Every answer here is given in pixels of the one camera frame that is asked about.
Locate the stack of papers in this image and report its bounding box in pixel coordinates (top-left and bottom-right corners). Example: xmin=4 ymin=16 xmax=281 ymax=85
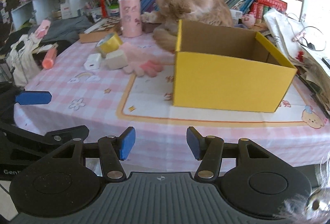
xmin=263 ymin=9 xmax=329 ymax=117

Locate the fluffy orange cat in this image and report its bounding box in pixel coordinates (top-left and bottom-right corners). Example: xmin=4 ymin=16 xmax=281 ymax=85
xmin=141 ymin=0 xmax=234 ymax=52

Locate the grey cloth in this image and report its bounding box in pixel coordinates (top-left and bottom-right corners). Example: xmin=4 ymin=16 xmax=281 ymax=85
xmin=28 ymin=16 xmax=92 ymax=45

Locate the yellow cardboard box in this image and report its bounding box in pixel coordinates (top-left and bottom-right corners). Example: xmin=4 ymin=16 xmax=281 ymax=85
xmin=172 ymin=20 xmax=296 ymax=113

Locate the brown cloth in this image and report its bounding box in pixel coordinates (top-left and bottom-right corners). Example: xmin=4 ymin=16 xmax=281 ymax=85
xmin=142 ymin=22 xmax=161 ymax=34

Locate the red book box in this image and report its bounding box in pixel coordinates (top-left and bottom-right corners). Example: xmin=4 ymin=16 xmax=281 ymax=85
xmin=249 ymin=0 xmax=288 ymax=23

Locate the orange pink bottle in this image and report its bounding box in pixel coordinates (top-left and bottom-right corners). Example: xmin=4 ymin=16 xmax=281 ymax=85
xmin=42 ymin=47 xmax=57 ymax=70

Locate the yellow tape roll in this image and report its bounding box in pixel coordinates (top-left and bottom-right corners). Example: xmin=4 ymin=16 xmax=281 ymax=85
xmin=96 ymin=32 xmax=123 ymax=58

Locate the wooden chessboard box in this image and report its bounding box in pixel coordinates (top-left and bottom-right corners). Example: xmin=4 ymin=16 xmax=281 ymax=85
xmin=79 ymin=17 xmax=121 ymax=43

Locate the pink cylindrical container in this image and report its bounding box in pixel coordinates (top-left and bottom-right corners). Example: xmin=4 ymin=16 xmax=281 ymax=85
xmin=119 ymin=0 xmax=142 ymax=38

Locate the pink phone case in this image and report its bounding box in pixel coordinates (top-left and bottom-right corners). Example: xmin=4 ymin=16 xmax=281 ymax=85
xmin=34 ymin=20 xmax=51 ymax=39

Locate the white charger adapter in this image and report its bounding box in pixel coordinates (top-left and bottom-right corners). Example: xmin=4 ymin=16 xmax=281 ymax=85
xmin=83 ymin=53 xmax=102 ymax=71

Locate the pink checkered tablecloth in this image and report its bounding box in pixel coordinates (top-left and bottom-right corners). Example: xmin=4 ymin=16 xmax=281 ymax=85
xmin=14 ymin=34 xmax=329 ymax=171

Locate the pink knit glove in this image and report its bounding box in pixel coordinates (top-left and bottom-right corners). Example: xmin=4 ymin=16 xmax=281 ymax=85
xmin=120 ymin=42 xmax=174 ymax=77

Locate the cream white block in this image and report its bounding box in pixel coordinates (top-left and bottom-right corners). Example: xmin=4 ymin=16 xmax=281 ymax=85
xmin=105 ymin=49 xmax=128 ymax=70

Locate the pink pig plush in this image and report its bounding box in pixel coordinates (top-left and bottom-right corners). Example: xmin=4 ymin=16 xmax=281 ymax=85
xmin=241 ymin=13 xmax=256 ymax=29

